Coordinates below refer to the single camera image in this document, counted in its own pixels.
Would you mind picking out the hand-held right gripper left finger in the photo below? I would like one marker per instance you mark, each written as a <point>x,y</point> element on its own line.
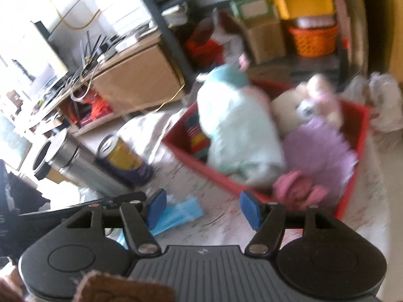
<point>156,206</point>

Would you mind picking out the green box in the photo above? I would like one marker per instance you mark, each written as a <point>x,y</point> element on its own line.
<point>252,9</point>

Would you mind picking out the purple fluffy cloth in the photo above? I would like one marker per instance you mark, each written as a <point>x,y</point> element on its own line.
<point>314,151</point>

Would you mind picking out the dark striped cloth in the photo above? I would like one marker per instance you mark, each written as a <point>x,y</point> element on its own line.
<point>196,138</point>

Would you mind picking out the orange basket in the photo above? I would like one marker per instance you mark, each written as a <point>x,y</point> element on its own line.
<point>311,39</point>

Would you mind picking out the red tool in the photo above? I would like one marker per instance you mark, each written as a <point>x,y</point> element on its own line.
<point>94,108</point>

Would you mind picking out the yellow box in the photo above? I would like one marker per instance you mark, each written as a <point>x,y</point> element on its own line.
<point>302,1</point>

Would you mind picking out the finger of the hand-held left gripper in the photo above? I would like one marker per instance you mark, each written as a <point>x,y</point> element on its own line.
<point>78,207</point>

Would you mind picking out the floral tablecloth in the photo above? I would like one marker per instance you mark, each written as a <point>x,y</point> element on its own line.
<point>220,209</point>

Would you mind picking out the stainless steel tumbler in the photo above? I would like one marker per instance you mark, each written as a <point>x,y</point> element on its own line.
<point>82,166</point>

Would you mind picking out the pink pig plush toy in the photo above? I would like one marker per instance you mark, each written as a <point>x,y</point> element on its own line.
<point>296,188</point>

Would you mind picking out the small cardboard box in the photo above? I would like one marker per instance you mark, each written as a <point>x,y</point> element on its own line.
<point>264,41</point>

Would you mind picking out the light green towel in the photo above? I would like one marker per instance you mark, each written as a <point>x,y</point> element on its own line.
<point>239,132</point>

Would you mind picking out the blue yellow can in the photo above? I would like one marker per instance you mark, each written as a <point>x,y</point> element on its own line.
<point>126,157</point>

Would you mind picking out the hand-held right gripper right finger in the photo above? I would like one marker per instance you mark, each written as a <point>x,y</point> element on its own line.
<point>250,209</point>

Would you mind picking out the white plastic bag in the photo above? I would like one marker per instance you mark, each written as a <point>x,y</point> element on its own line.
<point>384,100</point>

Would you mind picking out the beige bear plush toy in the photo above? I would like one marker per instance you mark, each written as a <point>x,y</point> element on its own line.
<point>283,110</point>

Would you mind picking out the red box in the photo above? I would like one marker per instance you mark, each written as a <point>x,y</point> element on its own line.
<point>220,176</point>

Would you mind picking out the dark metal shelf rack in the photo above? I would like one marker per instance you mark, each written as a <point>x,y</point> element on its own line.
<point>163,28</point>

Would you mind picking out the large cardboard box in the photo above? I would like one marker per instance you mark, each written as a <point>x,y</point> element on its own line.
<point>135,78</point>

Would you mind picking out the red item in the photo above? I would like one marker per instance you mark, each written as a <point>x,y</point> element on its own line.
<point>204,50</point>

